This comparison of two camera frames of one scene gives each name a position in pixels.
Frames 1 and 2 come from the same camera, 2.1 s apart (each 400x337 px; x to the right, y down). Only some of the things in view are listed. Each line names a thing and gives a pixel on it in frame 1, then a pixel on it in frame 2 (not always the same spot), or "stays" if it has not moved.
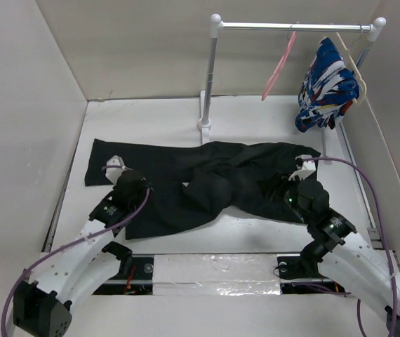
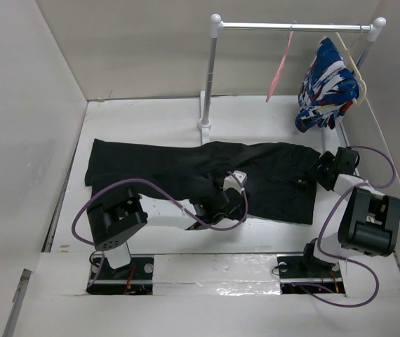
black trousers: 194,182 stays
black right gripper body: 284,184 → 326,161
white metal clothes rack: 216,25 stays
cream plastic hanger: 355,68 stays
